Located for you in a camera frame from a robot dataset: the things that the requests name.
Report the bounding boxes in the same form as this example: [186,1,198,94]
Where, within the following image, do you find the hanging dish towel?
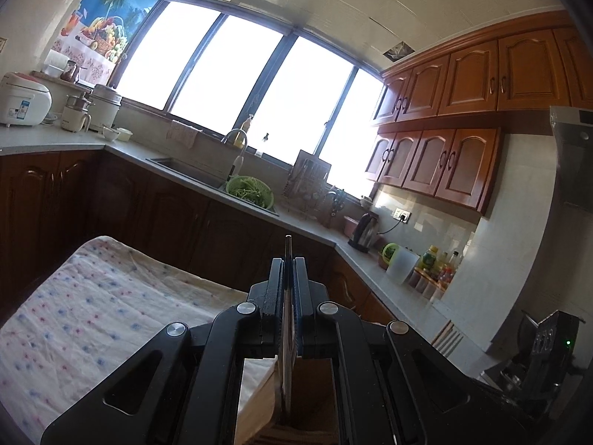
[166,119,201,150]

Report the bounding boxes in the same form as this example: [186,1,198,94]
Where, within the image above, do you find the white electric steamer pot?
[88,83,123,133]

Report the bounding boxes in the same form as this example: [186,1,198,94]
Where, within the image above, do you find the yellow cap oil bottle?
[419,245,440,272]

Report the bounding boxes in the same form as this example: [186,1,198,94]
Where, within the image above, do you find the steel kitchen sink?
[146,156,281,216]

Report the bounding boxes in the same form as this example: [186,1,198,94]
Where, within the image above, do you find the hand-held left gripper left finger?
[41,257,288,445]

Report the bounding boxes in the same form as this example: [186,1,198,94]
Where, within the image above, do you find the row of spice jars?
[408,269,448,302]

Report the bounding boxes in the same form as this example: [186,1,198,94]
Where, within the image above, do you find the white dotted tablecloth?
[0,235,279,445]

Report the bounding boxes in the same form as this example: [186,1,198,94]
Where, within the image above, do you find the wooden slatted utensil holder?
[250,357,340,445]

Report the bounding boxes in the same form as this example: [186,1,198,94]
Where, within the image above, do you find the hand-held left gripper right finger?
[292,257,529,445]

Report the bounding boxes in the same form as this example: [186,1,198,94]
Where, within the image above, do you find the steel range hood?
[549,106,593,209]

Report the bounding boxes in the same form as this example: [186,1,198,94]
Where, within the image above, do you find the dish rack with cutting board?
[282,149,332,216]

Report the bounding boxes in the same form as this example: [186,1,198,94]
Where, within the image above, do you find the wooden slatted trivet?
[433,320,464,357]

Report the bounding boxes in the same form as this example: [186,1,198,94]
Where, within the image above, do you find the kitchen window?
[116,0,385,200]

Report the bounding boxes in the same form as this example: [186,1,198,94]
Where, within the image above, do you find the metal chopstick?
[277,235,298,429]

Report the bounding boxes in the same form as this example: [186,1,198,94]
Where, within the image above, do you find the green round container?
[379,242,401,270]

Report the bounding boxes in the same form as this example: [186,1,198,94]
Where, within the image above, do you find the wooden cabinets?
[0,148,399,330]
[364,9,593,216]

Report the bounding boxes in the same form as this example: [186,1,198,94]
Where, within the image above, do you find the grey kitchen countertop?
[0,123,492,376]

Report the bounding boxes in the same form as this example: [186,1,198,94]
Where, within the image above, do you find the green colander with vegetables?
[225,175,275,209]

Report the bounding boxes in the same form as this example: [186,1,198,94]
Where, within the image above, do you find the dark electric kettle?
[347,212,380,253]

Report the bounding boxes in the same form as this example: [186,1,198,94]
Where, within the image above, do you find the white translucent plastic jug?
[385,245,420,286]

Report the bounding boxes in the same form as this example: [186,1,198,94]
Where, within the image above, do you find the white rice cooker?
[0,72,53,128]

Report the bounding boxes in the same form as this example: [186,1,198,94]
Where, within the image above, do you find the white soy milk maker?
[62,92,92,134]

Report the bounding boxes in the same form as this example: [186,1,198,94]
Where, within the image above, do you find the wooden upper cabinets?
[364,9,593,216]

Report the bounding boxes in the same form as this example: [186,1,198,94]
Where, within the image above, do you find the wooden lower cabinets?
[0,148,399,330]

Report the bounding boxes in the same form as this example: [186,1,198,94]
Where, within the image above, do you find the red label sauce bottle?
[438,250,461,288]

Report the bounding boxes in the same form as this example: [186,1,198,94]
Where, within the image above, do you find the white storage container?
[44,51,70,79]

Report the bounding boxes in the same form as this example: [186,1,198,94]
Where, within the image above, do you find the metal sink faucet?
[221,129,248,181]

